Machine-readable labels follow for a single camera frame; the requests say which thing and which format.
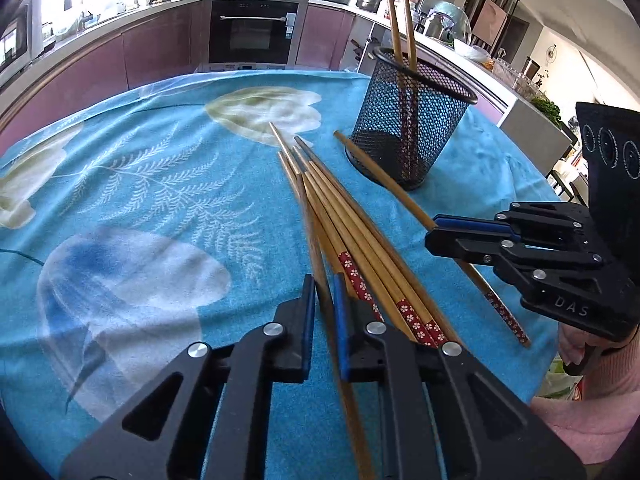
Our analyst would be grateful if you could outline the person's right forearm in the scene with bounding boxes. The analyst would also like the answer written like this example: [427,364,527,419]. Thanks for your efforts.
[530,330,640,466]

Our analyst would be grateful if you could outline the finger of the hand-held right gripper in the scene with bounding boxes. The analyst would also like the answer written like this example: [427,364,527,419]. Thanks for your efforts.
[432,201,591,253]
[425,229,606,311]

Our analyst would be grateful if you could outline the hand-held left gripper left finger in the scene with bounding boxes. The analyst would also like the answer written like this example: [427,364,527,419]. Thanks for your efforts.
[59,274,317,480]

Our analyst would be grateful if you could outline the dark dining chair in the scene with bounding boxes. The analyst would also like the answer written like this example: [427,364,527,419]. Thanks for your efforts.
[547,167,588,206]

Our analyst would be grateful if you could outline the green leafy plant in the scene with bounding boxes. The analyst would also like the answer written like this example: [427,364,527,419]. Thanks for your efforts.
[531,96,562,126]

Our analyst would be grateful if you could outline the clear dome food cover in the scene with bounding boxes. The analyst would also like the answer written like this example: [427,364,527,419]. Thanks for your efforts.
[424,1,472,43]

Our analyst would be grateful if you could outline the purple kitchen cabinets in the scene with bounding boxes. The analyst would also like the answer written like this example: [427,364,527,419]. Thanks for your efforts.
[0,0,361,146]

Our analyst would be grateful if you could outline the silver microwave oven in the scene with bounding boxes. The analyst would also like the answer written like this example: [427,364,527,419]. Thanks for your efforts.
[0,0,43,78]

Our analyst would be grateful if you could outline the person's right hand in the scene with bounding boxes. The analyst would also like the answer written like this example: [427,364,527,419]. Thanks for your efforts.
[557,326,594,377]

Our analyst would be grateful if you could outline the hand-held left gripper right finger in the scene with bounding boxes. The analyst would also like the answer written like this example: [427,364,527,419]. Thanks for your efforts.
[335,274,586,480]

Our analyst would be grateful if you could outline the bundle of wooden chopsticks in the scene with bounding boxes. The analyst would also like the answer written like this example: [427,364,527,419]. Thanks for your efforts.
[269,121,461,348]

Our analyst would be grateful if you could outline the colourful package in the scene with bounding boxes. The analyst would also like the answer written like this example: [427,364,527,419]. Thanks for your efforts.
[542,355,586,401]

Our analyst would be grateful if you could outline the wooden chopstick red floral handle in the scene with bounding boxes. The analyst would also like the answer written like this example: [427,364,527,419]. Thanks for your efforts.
[333,130,532,349]
[382,0,416,176]
[277,152,376,480]

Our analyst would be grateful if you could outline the black mesh utensil holder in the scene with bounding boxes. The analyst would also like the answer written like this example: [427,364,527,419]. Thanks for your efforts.
[350,46,479,191]

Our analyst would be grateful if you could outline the framed wall picture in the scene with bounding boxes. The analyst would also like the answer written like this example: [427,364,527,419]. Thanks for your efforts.
[472,0,507,46]

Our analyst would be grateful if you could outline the black built-in oven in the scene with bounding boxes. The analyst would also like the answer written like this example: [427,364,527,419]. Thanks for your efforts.
[206,0,302,67]

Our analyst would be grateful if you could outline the blue floral tablecloth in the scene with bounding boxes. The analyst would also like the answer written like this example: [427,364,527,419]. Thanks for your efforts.
[0,69,563,480]

